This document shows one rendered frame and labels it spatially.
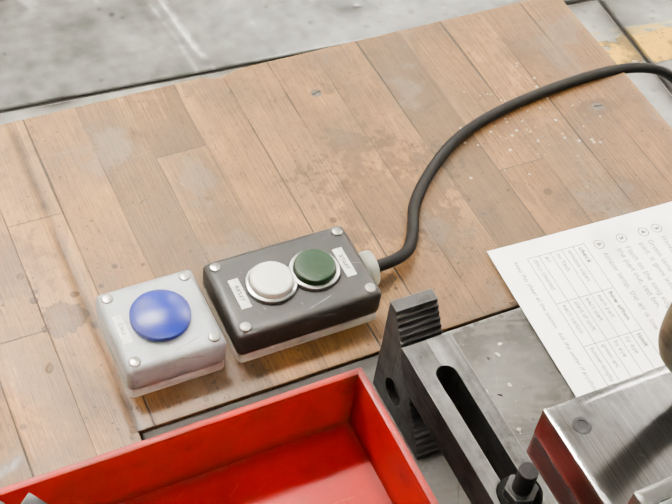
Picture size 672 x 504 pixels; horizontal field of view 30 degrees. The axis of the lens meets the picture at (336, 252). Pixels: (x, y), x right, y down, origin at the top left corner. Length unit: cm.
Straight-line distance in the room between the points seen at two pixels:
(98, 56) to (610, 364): 167
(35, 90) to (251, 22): 45
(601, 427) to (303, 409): 27
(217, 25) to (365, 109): 148
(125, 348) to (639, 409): 37
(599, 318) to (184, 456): 32
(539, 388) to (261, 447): 20
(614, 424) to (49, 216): 50
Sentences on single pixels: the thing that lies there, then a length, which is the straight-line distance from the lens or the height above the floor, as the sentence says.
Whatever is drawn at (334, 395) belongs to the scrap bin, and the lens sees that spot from 78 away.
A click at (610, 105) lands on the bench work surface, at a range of 107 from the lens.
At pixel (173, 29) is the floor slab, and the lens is 247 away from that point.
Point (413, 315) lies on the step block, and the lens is 78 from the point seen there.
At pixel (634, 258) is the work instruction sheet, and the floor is 90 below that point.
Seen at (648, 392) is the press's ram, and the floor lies 114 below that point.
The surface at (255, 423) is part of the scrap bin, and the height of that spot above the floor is 94.
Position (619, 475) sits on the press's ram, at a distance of 55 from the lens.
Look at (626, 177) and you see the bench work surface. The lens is 102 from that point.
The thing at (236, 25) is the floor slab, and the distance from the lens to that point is 249.
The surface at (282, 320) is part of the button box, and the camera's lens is 83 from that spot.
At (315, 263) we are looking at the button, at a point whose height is 94.
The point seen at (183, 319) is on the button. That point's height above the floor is 94.
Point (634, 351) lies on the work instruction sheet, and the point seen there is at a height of 90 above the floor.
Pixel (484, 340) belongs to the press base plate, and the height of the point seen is 90.
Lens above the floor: 159
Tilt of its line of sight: 50 degrees down
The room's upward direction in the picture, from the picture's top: 9 degrees clockwise
